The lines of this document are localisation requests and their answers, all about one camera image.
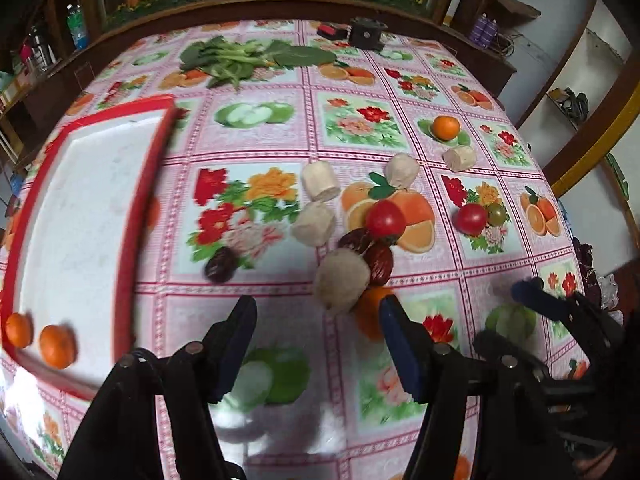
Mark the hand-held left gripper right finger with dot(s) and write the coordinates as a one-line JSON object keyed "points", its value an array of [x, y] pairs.
{"points": [[400, 352]]}

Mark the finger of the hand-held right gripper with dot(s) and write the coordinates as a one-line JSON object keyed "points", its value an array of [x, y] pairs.
{"points": [[537, 300], [487, 342]]}

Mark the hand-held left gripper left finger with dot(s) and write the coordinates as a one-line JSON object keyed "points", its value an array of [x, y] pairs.
{"points": [[235, 347]]}

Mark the dark red date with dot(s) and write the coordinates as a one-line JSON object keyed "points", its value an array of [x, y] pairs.
{"points": [[354, 240], [380, 262], [221, 265]]}

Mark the round pale root chunk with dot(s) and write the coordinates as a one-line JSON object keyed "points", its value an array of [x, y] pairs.
{"points": [[342, 277]]}

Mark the small greenish tomato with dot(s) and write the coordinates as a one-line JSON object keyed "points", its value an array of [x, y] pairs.
{"points": [[497, 214]]}

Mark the red tomato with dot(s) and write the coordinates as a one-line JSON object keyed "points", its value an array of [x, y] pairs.
{"points": [[385, 219], [471, 218]]}

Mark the red rimmed white tray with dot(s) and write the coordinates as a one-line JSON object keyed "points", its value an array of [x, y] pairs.
{"points": [[75, 220]]}

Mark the dark patterned cloth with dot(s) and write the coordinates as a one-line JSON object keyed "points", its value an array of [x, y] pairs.
{"points": [[597, 280]]}

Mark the floral fruit print tablecloth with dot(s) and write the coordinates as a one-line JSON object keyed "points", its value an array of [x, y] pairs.
{"points": [[320, 125]]}

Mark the purple bottle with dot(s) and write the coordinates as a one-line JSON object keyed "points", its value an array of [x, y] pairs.
{"points": [[479, 30], [492, 31]]}

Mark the bunch of leafy greens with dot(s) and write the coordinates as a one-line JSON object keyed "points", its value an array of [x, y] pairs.
{"points": [[225, 57]]}

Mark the brown cardboard piece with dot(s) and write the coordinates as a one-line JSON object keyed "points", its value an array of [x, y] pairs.
{"points": [[515, 5]]}

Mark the black box device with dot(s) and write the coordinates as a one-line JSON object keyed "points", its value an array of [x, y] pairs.
{"points": [[367, 33]]}

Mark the dark wooden sideboard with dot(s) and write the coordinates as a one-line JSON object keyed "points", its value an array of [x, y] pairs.
{"points": [[60, 75]]}

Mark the red and black case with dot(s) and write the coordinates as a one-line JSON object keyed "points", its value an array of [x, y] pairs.
{"points": [[332, 31]]}

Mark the steel thermos flask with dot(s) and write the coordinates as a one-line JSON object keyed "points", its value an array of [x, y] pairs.
{"points": [[44, 49]]}

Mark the green label plastic bottle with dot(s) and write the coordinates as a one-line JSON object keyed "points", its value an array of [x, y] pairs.
{"points": [[76, 26]]}

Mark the pink bottle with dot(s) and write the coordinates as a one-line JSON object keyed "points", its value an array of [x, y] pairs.
{"points": [[25, 54]]}

